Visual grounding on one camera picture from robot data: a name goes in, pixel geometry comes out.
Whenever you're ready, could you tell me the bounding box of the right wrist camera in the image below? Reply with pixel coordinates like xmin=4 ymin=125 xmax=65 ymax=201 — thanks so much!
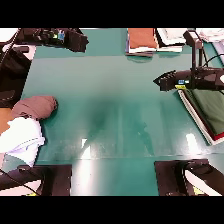
xmin=182 ymin=29 xmax=205 ymax=72

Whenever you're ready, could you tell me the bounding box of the orange-brown garment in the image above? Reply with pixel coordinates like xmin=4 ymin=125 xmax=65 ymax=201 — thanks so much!
xmin=127 ymin=28 xmax=159 ymax=51

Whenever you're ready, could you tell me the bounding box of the black cable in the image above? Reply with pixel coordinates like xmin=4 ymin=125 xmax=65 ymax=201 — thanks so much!
xmin=0 ymin=167 xmax=43 ymax=196
xmin=201 ymin=52 xmax=224 ymax=69

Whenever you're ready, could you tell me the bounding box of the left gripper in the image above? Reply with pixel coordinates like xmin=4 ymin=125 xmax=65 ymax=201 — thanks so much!
xmin=65 ymin=28 xmax=90 ymax=53

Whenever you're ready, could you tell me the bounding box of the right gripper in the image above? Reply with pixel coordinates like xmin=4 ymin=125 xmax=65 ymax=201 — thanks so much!
xmin=159 ymin=70 xmax=193 ymax=93

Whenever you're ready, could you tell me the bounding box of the brown T-shirt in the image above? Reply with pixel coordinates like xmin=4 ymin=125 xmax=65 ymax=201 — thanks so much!
xmin=11 ymin=95 xmax=59 ymax=121

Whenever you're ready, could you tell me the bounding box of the white garment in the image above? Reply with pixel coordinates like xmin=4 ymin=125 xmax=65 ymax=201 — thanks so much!
xmin=177 ymin=89 xmax=224 ymax=146
xmin=0 ymin=116 xmax=46 ymax=168
xmin=156 ymin=28 xmax=186 ymax=53

